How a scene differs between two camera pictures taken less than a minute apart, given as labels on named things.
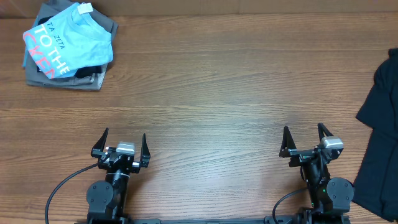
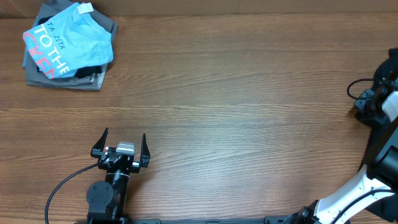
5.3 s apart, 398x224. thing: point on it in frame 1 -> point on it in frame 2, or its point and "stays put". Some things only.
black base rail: [209, 221] stays put
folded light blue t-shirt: [73, 39] stays put
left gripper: [97, 151] stays put
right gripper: [306, 157] -> [365, 104]
